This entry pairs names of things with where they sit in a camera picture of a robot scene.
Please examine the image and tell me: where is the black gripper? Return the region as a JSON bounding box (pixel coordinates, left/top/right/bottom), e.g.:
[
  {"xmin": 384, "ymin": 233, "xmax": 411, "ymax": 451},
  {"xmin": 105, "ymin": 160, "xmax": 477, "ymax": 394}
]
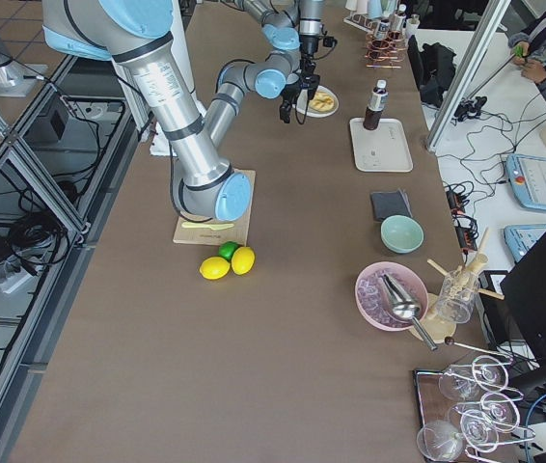
[
  {"xmin": 279, "ymin": 57, "xmax": 320, "ymax": 124},
  {"xmin": 300, "ymin": 34, "xmax": 337, "ymax": 76}
]

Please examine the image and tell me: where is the braided donut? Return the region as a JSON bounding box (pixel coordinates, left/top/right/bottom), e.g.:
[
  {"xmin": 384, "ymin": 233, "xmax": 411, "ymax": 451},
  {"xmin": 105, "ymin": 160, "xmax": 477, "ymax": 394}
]
[{"xmin": 308, "ymin": 91, "xmax": 336, "ymax": 113}]

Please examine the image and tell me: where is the white bowl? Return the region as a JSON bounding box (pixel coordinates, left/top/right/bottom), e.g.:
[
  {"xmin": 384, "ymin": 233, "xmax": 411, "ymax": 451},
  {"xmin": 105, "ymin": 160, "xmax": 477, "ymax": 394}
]
[{"xmin": 295, "ymin": 85, "xmax": 339, "ymax": 118}]

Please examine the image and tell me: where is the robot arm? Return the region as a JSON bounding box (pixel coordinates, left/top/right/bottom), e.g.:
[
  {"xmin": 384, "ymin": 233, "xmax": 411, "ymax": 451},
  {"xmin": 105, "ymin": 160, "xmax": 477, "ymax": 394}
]
[
  {"xmin": 42, "ymin": 1, "xmax": 324, "ymax": 221},
  {"xmin": 223, "ymin": 0, "xmax": 338, "ymax": 85}
]

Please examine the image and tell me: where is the cream rabbit tray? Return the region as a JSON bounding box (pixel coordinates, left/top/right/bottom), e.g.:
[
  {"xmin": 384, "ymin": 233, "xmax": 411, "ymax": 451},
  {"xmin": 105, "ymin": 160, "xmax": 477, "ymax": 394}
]
[{"xmin": 349, "ymin": 118, "xmax": 413, "ymax": 173}]

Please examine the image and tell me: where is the wine glass rack tray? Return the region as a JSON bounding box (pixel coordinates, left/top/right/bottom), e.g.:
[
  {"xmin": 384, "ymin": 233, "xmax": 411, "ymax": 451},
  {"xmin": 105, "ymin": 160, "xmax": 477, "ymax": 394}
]
[{"xmin": 414, "ymin": 370, "xmax": 535, "ymax": 462}]

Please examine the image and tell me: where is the dark drink bottle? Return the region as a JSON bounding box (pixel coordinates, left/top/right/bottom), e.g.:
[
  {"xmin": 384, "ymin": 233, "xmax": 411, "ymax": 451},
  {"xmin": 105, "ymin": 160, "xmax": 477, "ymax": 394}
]
[{"xmin": 363, "ymin": 79, "xmax": 389, "ymax": 130}]

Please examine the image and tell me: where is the bottle in copper rack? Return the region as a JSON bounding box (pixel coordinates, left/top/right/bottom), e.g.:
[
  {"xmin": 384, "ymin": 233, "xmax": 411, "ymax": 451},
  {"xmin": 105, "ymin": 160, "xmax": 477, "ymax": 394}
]
[{"xmin": 373, "ymin": 17, "xmax": 391, "ymax": 41}]

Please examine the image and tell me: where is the black bag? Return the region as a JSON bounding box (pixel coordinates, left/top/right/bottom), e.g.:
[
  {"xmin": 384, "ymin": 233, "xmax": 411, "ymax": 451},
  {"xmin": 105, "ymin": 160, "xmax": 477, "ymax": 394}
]
[{"xmin": 407, "ymin": 36, "xmax": 455, "ymax": 108}]

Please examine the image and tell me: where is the grey folded cloth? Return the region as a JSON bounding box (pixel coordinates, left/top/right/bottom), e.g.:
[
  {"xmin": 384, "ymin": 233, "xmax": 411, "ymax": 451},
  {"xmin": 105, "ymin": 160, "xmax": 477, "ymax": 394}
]
[{"xmin": 369, "ymin": 189, "xmax": 412, "ymax": 222}]

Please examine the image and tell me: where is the wooden cutting board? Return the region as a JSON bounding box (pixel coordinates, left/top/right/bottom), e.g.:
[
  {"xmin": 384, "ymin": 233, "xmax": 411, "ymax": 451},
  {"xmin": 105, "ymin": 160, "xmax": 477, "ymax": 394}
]
[{"xmin": 171, "ymin": 163, "xmax": 256, "ymax": 245}]

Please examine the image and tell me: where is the yellow plastic knife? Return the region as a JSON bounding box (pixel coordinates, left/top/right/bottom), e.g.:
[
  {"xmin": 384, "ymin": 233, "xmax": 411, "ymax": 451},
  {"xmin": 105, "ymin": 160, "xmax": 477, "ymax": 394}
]
[{"xmin": 180, "ymin": 222, "xmax": 234, "ymax": 231}]

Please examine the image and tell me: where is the green lime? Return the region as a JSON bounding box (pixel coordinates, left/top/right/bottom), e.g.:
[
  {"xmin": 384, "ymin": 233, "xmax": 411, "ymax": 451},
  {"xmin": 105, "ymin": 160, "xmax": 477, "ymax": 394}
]
[{"xmin": 218, "ymin": 241, "xmax": 240, "ymax": 261}]

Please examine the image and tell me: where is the yellow lemon far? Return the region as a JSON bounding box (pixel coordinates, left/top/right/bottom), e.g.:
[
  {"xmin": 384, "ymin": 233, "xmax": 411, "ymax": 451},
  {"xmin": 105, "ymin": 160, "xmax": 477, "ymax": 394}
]
[{"xmin": 231, "ymin": 246, "xmax": 256, "ymax": 275}]

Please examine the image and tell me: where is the yellow lemon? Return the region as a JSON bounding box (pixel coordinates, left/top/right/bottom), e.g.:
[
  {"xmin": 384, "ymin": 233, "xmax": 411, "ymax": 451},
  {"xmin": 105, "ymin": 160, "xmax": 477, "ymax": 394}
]
[
  {"xmin": 231, "ymin": 246, "xmax": 256, "ymax": 275},
  {"xmin": 199, "ymin": 256, "xmax": 231, "ymax": 281}
]

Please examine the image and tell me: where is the mint green bowl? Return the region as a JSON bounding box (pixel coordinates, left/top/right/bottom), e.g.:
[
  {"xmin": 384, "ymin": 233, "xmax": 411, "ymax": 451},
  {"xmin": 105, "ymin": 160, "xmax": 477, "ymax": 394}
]
[{"xmin": 380, "ymin": 215, "xmax": 424, "ymax": 254}]

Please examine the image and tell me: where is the yellow lemon near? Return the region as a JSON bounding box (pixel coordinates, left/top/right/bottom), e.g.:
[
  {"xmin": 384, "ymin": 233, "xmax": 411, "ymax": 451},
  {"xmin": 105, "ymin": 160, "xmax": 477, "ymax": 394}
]
[{"xmin": 199, "ymin": 256, "xmax": 231, "ymax": 281}]

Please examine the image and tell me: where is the black orange adapter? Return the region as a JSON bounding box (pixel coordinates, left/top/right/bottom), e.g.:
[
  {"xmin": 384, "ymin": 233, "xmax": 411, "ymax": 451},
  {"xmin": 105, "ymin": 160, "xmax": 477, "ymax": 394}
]
[{"xmin": 444, "ymin": 183, "xmax": 478, "ymax": 255}]

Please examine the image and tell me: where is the pile of clear ice cubes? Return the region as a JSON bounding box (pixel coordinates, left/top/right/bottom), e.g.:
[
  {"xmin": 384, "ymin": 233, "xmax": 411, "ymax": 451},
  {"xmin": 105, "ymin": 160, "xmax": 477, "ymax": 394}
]
[{"xmin": 356, "ymin": 271, "xmax": 411, "ymax": 332}]

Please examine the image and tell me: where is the pink bowl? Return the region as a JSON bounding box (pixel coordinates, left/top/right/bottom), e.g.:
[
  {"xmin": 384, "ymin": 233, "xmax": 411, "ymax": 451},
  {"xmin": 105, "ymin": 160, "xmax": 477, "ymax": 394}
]
[{"xmin": 355, "ymin": 261, "xmax": 428, "ymax": 332}]

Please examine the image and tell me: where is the metal ice scoop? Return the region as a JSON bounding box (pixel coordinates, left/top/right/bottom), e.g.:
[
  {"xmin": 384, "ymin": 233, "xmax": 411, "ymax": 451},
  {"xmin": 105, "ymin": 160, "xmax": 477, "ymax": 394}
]
[{"xmin": 380, "ymin": 274, "xmax": 438, "ymax": 351}]

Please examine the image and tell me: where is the clear glass mug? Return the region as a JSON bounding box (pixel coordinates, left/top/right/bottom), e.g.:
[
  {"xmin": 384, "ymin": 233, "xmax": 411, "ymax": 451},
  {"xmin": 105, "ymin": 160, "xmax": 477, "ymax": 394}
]
[{"xmin": 435, "ymin": 270, "xmax": 478, "ymax": 324}]

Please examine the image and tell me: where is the wooden cup stand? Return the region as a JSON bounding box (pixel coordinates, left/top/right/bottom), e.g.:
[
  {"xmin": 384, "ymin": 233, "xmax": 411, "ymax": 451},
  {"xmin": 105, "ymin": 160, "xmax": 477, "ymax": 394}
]
[{"xmin": 427, "ymin": 228, "xmax": 505, "ymax": 324}]

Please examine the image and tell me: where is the blue teach pendant upper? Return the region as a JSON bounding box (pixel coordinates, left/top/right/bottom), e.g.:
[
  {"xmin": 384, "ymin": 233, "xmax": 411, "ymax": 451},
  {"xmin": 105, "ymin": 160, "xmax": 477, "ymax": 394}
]
[{"xmin": 505, "ymin": 153, "xmax": 546, "ymax": 211}]

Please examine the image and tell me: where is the blue teach pendant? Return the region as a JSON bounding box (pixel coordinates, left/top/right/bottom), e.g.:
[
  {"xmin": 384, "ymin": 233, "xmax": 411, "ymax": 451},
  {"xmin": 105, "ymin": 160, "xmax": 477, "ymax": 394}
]
[
  {"xmin": 505, "ymin": 153, "xmax": 546, "ymax": 211},
  {"xmin": 504, "ymin": 224, "xmax": 546, "ymax": 263}
]

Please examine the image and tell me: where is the blue teach pendant lower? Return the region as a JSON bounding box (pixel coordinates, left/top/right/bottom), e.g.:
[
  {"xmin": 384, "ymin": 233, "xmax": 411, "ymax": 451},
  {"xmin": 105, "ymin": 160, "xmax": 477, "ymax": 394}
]
[{"xmin": 504, "ymin": 224, "xmax": 546, "ymax": 263}]

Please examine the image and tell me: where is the wine glass top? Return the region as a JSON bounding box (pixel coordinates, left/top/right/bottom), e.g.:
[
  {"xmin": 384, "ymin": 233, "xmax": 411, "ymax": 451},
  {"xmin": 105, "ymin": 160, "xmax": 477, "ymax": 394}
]
[{"xmin": 438, "ymin": 355, "xmax": 508, "ymax": 401}]

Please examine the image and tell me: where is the wine glass middle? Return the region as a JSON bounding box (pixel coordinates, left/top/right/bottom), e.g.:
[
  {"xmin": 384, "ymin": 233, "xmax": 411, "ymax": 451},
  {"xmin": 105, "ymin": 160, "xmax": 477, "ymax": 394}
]
[{"xmin": 447, "ymin": 393, "xmax": 521, "ymax": 432}]

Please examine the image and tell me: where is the wine glass bottom left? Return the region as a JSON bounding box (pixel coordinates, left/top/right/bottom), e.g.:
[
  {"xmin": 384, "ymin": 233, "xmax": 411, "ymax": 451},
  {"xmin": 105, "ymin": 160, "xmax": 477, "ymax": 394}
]
[{"xmin": 416, "ymin": 420, "xmax": 464, "ymax": 462}]

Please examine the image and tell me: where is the wine glass lower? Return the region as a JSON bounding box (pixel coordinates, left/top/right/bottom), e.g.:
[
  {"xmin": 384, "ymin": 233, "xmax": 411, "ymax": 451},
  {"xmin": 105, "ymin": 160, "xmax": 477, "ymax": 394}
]
[{"xmin": 460, "ymin": 409, "xmax": 499, "ymax": 452}]

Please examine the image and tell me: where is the copper wire bottle rack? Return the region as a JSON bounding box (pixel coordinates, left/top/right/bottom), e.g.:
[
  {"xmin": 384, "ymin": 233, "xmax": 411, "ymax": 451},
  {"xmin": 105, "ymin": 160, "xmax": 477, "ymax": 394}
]
[{"xmin": 364, "ymin": 31, "xmax": 406, "ymax": 69}]

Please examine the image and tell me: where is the aluminium frame post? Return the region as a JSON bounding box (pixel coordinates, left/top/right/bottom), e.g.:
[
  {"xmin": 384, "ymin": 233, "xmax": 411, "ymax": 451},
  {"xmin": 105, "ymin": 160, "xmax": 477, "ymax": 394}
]
[{"xmin": 425, "ymin": 0, "xmax": 511, "ymax": 153}]

